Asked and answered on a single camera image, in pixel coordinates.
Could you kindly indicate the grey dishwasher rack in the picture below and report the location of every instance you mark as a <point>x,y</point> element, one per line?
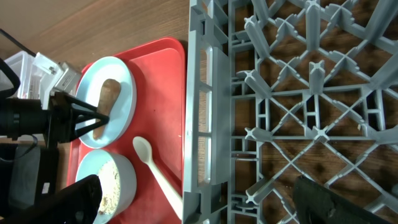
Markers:
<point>282,89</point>

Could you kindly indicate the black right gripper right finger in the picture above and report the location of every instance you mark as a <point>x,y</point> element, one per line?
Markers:
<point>316,204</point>

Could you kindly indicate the clear plastic waste bin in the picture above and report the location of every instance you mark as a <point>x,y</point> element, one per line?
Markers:
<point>22,65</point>

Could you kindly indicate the white plastic spoon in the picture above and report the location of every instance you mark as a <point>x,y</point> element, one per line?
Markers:
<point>143,149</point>

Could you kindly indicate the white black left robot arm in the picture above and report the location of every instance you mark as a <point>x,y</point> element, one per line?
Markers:
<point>22,116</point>

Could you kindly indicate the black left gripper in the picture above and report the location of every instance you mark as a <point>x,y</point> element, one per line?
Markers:
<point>64,113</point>

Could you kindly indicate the light blue plate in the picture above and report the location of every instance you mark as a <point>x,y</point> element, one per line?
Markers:
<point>122,112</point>

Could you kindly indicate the light blue bowl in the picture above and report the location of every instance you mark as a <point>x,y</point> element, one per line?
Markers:
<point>91,164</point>

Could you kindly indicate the black food waste tray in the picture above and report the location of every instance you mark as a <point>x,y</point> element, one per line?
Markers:
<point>26,177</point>

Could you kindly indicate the red serving tray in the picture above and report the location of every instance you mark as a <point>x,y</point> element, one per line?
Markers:
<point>159,71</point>

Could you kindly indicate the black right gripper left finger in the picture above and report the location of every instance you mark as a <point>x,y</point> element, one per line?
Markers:
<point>77,203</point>

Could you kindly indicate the pile of white rice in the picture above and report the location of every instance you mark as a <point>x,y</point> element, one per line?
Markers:
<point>110,184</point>

